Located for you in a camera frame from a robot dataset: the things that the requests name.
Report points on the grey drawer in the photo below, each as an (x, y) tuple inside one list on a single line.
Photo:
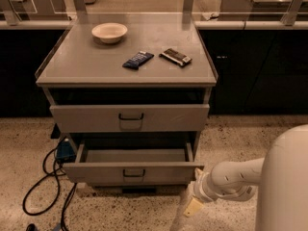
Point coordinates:
[(104, 118), (104, 167)]

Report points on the blue snack bar wrapper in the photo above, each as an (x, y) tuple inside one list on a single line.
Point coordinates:
[(138, 60)]

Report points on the black drawer handle lower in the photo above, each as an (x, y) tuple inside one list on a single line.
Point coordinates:
[(133, 172)]

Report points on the steel background table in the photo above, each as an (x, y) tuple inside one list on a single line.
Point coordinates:
[(254, 10)]

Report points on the blue power box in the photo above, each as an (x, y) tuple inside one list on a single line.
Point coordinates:
[(64, 152)]

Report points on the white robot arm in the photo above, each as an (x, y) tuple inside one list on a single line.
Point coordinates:
[(266, 194)]

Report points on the black drawer handle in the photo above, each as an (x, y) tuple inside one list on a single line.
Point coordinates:
[(133, 172), (131, 117)]

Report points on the grey background cart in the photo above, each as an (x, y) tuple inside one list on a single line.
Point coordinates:
[(40, 9)]

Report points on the dark brown snack bar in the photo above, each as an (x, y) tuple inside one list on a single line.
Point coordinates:
[(175, 57)]

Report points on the black drawer handle upper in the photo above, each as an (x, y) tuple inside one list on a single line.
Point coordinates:
[(131, 117)]

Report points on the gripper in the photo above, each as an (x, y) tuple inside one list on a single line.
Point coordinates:
[(201, 188)]

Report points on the grey drawer cabinet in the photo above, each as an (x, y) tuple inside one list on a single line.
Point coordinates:
[(86, 71)]

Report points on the grey counter rail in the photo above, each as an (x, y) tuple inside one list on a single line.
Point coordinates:
[(202, 25)]

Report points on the white ceramic bowl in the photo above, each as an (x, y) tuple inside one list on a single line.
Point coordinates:
[(109, 32)]

